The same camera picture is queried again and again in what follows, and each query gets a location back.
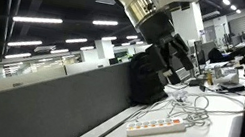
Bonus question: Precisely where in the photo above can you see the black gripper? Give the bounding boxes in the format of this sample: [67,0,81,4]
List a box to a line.
[127,8,204,89]

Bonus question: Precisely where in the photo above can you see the white power strip orange switches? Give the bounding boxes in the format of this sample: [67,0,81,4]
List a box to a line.
[124,108,189,137]

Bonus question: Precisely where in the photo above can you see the black computer monitor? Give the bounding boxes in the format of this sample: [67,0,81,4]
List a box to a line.
[189,39,211,67]

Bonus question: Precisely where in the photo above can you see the black backpack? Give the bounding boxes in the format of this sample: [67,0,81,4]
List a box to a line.
[122,50,177,110]

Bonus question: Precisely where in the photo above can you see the clear plastic container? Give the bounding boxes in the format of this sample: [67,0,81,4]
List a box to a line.
[171,88,192,105]

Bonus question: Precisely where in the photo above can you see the white desktop device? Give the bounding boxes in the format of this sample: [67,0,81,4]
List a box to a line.
[210,63,242,89]

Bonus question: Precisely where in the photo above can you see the long ceiling light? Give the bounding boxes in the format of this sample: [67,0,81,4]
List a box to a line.
[4,48,33,63]
[11,10,64,30]
[91,17,119,30]
[6,34,44,53]
[64,34,89,47]

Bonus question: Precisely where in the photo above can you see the grey desk divider panel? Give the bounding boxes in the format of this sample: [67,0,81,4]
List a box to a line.
[0,38,143,137]

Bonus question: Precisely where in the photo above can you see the white power cable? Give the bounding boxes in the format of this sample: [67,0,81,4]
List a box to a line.
[126,79,245,137]

